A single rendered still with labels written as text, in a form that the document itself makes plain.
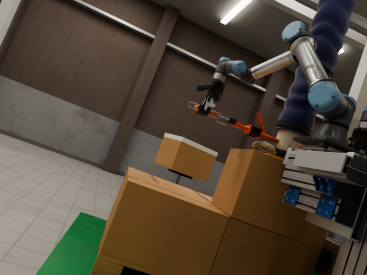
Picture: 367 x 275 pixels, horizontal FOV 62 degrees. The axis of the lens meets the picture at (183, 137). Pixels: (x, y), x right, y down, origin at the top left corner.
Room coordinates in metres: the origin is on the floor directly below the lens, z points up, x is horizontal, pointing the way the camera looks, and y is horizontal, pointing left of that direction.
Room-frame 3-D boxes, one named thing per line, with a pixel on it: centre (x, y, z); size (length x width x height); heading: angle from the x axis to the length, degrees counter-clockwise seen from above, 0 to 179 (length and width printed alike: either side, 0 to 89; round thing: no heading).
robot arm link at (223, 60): (1.84, -0.08, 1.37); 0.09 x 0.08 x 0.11; 39
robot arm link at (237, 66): (1.78, -0.15, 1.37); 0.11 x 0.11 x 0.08; 39
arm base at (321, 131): (1.37, -0.63, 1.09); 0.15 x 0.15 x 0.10
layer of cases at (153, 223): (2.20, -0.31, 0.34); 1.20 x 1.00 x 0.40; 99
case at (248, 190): (1.95, -0.66, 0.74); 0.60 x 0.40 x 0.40; 100
